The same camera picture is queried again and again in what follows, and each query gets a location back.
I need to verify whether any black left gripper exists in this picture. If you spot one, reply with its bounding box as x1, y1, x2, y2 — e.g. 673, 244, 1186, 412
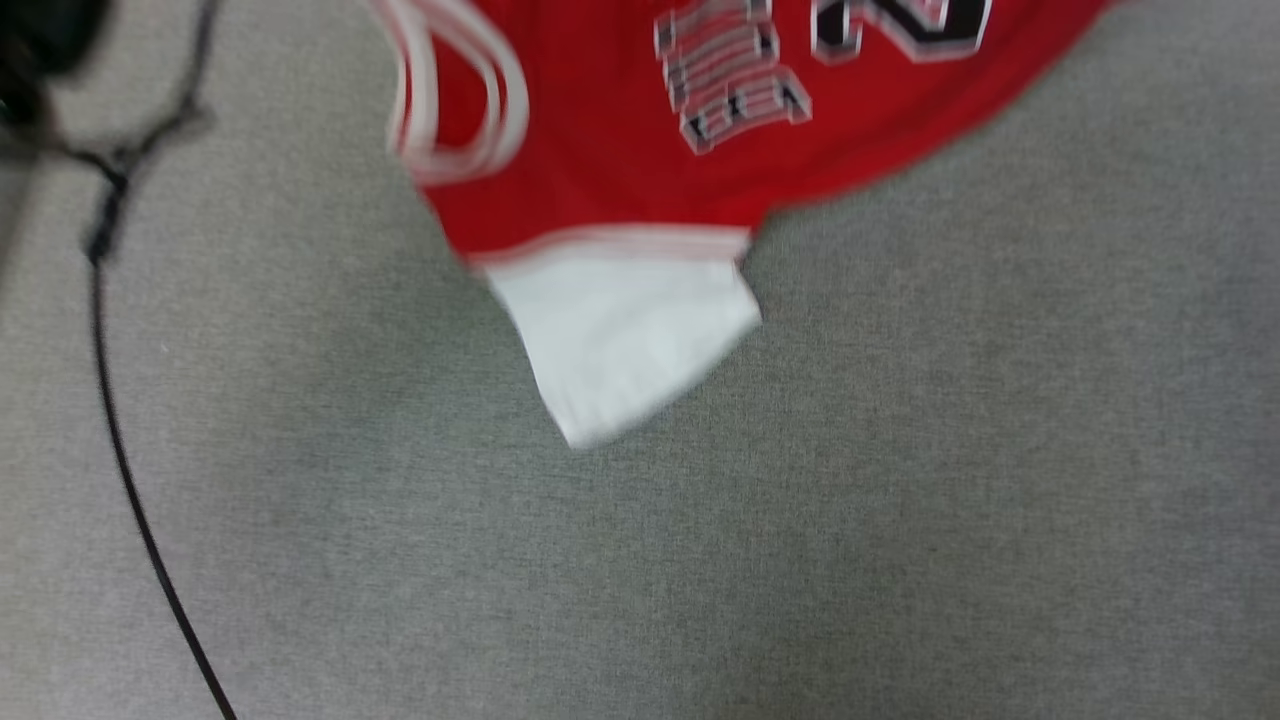
0, 0, 109, 151

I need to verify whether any red white sports jersey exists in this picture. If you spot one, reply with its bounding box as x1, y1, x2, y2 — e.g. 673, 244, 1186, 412
370, 0, 1116, 451

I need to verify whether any grey fabric sofa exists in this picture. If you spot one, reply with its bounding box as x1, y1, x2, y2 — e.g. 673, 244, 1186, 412
0, 0, 1280, 720

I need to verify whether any thin black cable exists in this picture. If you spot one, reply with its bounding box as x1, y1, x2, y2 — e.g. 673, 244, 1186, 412
45, 0, 239, 720

